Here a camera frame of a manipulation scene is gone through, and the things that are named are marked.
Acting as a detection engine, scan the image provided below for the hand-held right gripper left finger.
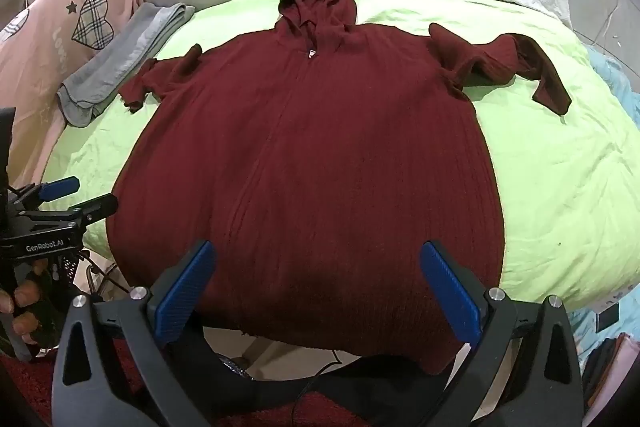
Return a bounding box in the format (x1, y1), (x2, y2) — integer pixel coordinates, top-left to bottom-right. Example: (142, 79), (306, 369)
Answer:
(51, 239), (218, 427)

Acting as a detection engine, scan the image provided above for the dark cloth pile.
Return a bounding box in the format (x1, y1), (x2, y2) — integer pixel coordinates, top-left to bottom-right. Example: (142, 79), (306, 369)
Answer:
(582, 332), (640, 410)

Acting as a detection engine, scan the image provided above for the dark red pillow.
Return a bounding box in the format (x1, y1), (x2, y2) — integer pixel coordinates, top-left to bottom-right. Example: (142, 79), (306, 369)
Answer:
(106, 0), (573, 375)

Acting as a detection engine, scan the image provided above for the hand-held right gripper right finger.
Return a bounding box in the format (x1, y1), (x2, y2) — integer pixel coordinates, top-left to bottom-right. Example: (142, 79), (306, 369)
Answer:
(419, 239), (585, 427)

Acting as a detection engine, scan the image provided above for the pink heart print blanket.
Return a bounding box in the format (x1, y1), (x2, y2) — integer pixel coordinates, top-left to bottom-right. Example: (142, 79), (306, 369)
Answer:
(0, 0), (156, 188)

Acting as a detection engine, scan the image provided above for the black cable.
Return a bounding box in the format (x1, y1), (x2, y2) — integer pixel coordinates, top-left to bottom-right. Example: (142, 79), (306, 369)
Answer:
(292, 352), (351, 427)

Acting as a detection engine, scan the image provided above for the person's left hand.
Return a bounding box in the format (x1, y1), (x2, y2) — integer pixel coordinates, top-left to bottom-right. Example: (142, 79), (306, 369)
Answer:
(0, 258), (51, 347)

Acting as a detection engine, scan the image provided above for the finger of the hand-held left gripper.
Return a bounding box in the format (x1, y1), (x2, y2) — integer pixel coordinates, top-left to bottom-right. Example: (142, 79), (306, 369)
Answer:
(10, 176), (82, 208)
(67, 193), (120, 228)

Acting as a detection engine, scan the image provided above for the grey folded cloth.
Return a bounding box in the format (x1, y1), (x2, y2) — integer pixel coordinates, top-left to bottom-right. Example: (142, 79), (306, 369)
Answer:
(56, 2), (196, 128)

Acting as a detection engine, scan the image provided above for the light green bed sheet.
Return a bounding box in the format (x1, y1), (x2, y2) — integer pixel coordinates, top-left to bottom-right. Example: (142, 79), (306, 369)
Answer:
(44, 0), (640, 313)

